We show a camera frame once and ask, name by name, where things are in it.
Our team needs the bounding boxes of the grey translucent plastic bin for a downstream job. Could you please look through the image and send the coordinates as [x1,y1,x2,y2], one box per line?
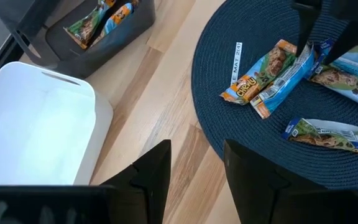
[0,0,157,79]

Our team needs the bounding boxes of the granola bar blue ends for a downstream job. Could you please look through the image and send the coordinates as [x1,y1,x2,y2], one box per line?
[280,117,358,156]
[317,37,358,82]
[308,63,358,112]

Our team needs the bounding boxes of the white stick on plate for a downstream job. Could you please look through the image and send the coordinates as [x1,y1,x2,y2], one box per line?
[229,41,244,87]

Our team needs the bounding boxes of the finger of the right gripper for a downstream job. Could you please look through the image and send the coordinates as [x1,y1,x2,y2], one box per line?
[291,0,323,58]
[323,0,358,66]

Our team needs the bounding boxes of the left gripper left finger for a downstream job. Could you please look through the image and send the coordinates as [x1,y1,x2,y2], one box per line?
[100,139,172,224]

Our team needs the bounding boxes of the blue white snack bar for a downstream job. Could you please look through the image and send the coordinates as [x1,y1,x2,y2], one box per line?
[249,43,316,120]

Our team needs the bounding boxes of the round dark blue woven mat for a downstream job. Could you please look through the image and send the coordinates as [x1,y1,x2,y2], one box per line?
[191,0,358,191]

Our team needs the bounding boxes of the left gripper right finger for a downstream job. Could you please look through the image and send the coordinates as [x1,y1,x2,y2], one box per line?
[224,139,358,224]

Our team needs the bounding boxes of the white plastic bin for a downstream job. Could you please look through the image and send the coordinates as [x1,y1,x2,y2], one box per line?
[0,61,114,188]

